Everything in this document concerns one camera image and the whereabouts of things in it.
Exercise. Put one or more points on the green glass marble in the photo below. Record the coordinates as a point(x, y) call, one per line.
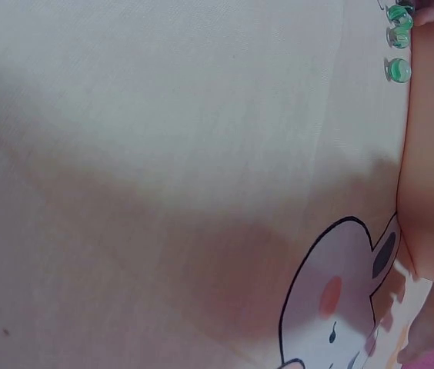
point(400, 14)
point(398, 70)
point(398, 35)

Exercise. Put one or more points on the pink plastic tray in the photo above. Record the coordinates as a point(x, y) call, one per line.
point(432, 134)

